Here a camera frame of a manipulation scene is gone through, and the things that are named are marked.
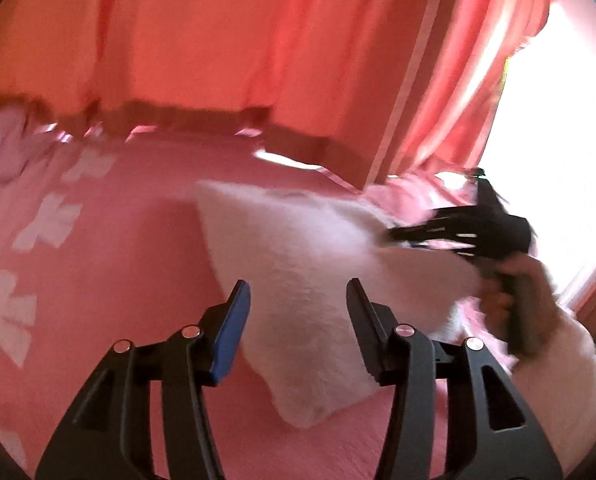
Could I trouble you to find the pink knit sweater black hearts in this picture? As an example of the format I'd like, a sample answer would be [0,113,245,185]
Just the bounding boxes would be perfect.
[195,181,479,428]

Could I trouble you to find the person right hand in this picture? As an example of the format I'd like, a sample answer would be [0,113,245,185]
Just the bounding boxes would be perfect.
[476,252,561,358]

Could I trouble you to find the orange red curtain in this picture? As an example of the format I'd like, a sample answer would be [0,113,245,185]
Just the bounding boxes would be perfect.
[0,0,550,188]

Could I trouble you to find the pink bow-print blanket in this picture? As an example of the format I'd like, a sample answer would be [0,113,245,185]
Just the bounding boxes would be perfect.
[0,129,529,480]

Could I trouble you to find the pink pillow white dot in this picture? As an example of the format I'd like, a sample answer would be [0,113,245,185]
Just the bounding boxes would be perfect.
[0,104,46,183]

